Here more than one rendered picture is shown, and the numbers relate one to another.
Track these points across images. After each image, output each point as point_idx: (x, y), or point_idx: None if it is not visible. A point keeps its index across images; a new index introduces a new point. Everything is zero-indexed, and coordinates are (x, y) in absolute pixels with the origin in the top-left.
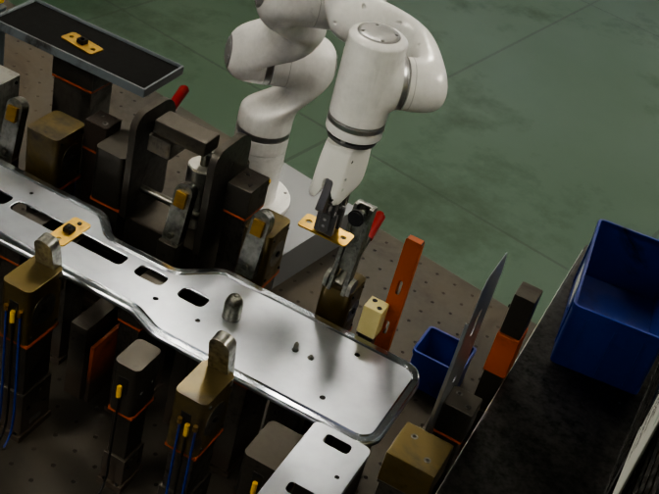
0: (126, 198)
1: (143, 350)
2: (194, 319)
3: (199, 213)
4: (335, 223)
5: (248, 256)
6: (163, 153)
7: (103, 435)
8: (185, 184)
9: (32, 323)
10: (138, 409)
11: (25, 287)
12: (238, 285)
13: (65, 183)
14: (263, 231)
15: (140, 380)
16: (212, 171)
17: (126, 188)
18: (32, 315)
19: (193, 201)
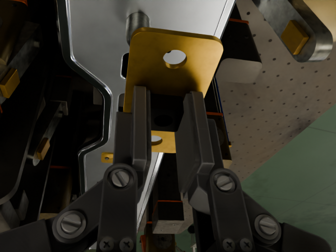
0: (51, 154)
1: (230, 70)
2: (167, 53)
3: (34, 126)
4: (202, 130)
5: (29, 52)
6: (24, 198)
7: None
8: (33, 163)
9: (221, 130)
10: (241, 24)
11: (227, 164)
12: (76, 36)
13: (55, 169)
14: (6, 73)
15: (255, 51)
16: (17, 180)
17: (49, 163)
18: (224, 138)
19: (31, 140)
